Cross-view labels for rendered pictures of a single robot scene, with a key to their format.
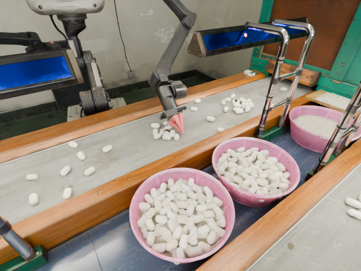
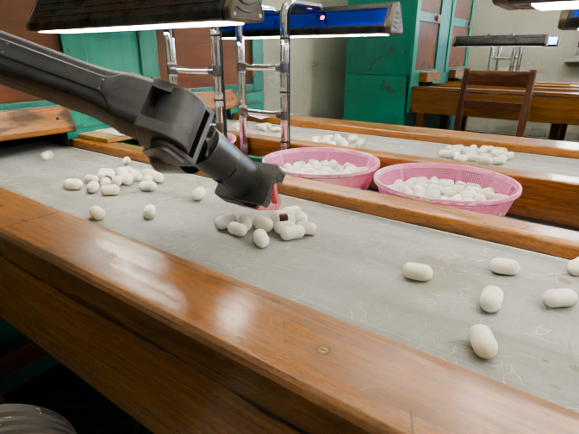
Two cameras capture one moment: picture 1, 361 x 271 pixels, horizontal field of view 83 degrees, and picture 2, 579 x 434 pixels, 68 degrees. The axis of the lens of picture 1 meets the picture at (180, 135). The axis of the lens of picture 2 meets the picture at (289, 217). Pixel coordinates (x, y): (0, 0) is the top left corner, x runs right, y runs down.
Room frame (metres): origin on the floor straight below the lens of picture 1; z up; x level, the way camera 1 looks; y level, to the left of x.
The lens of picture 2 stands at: (0.86, 0.64, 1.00)
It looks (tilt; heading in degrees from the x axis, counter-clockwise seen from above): 21 degrees down; 250
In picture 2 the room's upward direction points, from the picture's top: straight up
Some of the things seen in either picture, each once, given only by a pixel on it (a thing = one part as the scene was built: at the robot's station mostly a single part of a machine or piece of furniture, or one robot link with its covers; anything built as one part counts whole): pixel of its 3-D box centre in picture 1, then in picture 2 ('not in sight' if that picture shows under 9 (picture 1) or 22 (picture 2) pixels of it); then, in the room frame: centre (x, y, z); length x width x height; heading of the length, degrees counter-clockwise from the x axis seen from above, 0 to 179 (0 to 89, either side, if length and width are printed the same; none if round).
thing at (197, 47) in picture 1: (259, 33); (122, 7); (0.86, -0.30, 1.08); 0.62 x 0.08 x 0.07; 124
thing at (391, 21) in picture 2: not in sight; (295, 22); (0.40, -0.62, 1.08); 0.62 x 0.08 x 0.07; 124
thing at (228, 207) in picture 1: (181, 215); (441, 202); (0.32, 0.00, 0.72); 0.27 x 0.27 x 0.10
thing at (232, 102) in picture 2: not in sight; (208, 101); (0.60, -1.01, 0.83); 0.30 x 0.06 x 0.07; 34
